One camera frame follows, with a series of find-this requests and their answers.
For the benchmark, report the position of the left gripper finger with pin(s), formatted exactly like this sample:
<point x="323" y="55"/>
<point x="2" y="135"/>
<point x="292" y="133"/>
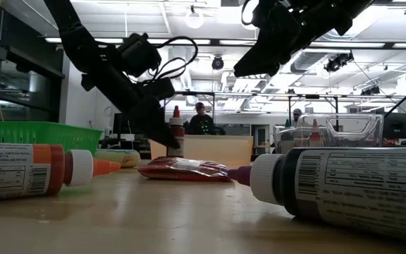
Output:
<point x="150" y="120"/>

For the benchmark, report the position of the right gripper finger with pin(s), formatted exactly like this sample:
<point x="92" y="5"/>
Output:
<point x="266" y="56"/>

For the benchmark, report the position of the red-capped dropper bottle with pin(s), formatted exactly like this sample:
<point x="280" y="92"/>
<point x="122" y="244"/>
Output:
<point x="315" y="135"/>
<point x="177" y="123"/>

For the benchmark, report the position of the blue frosted donut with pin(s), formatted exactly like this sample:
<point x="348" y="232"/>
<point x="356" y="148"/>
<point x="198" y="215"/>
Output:
<point x="118" y="158"/>

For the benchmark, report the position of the orange dropper bottle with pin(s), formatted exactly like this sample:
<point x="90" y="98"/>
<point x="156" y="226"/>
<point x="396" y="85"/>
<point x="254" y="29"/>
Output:
<point x="12" y="169"/>

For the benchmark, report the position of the purple dropper bottle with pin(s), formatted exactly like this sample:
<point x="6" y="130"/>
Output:
<point x="347" y="187"/>

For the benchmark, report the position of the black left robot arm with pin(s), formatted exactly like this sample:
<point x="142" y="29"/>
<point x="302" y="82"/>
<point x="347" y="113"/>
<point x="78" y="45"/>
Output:
<point x="72" y="35"/>

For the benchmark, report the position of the black computer monitor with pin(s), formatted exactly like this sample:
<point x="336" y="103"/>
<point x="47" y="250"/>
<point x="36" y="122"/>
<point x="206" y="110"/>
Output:
<point x="397" y="125"/>
<point x="120" y="123"/>

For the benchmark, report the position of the person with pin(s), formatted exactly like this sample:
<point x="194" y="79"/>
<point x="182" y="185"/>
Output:
<point x="297" y="113"/>
<point x="201" y="123"/>

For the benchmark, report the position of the black ceiling spotlight cluster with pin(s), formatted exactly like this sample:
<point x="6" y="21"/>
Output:
<point x="337" y="61"/>

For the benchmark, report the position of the orange translucent plastic bin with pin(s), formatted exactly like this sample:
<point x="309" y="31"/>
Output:
<point x="217" y="148"/>

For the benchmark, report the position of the green plastic basket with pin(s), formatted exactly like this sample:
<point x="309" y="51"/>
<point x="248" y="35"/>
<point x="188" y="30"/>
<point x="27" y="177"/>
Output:
<point x="41" y="134"/>

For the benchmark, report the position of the clear plastic bin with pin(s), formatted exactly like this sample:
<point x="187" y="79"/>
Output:
<point x="351" y="130"/>

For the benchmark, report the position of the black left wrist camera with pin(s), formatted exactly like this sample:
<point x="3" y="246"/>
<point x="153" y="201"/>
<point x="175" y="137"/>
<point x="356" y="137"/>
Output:
<point x="139" y="54"/>

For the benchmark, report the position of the black round hanging camera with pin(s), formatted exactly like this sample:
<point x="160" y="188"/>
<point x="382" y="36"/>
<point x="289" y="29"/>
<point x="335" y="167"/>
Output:
<point x="218" y="63"/>

